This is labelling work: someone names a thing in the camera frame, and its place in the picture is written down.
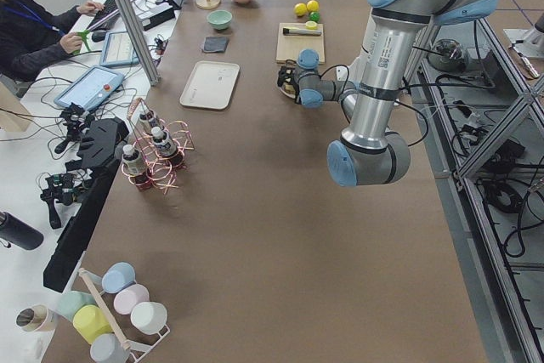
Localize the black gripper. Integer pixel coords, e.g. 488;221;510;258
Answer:
277;65;297;88

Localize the white sandwich plate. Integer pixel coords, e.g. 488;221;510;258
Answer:
280;84;298;99

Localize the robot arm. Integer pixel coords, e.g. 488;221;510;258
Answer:
277;0;498;187

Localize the white rabbit tray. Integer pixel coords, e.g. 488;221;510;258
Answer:
179;61;240;111

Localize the green lime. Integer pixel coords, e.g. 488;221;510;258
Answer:
309;11;320;23

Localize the yellow lemon left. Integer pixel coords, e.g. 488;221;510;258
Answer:
293;3;308;17

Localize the yellow lemon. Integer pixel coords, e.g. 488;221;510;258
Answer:
293;3;308;17
306;0;320;13

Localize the yellow lemon right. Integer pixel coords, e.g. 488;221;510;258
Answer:
306;0;320;13

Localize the grey folded cloth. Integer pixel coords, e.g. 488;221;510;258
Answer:
201;37;230;54

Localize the mint green bowl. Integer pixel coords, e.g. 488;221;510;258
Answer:
207;10;233;31

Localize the dark drink bottle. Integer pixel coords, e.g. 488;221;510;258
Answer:
122;144;152;190
151;126;181;168
138;110;161;135

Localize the blue teach pendant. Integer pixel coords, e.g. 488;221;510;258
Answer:
99;31;139;68
54;65;125;111

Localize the seated person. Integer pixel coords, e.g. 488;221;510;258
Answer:
1;0;105;82

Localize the blue cup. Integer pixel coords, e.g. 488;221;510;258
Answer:
101;262;136;294

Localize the pink cup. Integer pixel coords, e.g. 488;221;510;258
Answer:
113;283;150;315

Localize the white cup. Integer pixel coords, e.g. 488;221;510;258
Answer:
130;301;167;335

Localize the black thermos bottle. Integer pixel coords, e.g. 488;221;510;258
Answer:
1;212;44;250

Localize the white cup rack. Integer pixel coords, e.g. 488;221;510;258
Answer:
77;268;170;362

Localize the yellow cup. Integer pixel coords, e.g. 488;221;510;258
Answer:
72;304;113;344

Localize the green cup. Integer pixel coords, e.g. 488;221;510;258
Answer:
55;290;96;322

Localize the grey cup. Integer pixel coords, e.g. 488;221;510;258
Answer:
90;333;129;363

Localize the black handled knife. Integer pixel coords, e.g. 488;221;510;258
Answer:
282;27;322;37

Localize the copper wire bottle rack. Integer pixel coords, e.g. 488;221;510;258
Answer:
122;97;195;194

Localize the aluminium frame post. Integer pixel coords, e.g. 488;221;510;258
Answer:
115;0;160;86

